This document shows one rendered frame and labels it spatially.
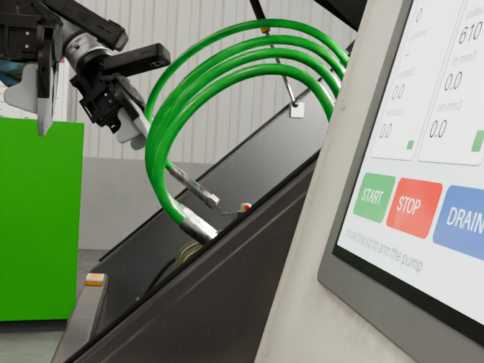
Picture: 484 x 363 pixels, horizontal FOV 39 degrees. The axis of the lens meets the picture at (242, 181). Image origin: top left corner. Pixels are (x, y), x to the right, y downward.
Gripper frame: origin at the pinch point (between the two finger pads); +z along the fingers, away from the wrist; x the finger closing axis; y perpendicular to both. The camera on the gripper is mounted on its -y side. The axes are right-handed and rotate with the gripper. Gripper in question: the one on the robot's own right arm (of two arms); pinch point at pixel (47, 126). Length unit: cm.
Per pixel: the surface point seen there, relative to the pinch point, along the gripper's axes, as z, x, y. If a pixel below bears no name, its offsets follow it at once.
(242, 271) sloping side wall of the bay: 14.0, 22.9, -23.8
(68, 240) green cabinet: 66, -331, 31
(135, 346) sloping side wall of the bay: 22.3, 22.9, -13.1
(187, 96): -5.1, 4.7, -18.0
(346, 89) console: -5.6, 24.6, -33.1
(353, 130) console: -1.3, 33.1, -31.5
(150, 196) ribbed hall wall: 64, -655, -20
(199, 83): -6.9, 4.7, -19.4
